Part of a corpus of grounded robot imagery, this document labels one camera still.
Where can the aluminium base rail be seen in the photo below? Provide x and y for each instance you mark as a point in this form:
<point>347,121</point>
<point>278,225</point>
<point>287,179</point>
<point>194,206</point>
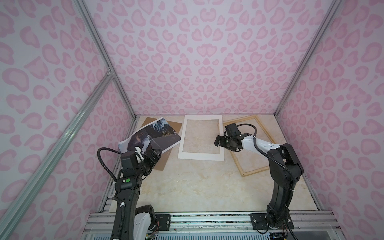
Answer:
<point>302,225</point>

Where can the white mat board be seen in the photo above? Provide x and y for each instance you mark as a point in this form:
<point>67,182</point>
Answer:
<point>198,136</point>

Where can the diagonal aluminium strut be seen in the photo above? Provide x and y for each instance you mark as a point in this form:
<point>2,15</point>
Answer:
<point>21,204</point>

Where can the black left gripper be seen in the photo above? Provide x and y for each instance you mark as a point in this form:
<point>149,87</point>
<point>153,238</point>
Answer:
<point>152,162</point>

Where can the light wooden picture frame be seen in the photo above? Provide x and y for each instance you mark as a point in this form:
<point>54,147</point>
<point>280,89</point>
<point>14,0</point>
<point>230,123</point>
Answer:
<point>247,162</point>

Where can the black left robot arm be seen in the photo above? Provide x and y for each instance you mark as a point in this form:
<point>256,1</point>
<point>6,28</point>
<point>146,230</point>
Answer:
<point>127,189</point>

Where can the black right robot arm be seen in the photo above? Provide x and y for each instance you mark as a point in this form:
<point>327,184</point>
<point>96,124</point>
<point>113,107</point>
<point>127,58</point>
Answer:
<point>285,169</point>

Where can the brown cardboard backing board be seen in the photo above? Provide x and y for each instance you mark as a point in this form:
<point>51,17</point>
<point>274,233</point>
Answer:
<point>165,144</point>

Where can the dark landscape photo print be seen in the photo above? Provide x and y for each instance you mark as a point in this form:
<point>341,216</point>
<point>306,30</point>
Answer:
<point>145,137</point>

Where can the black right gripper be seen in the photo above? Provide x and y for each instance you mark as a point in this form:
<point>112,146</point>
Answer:
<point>221,143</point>

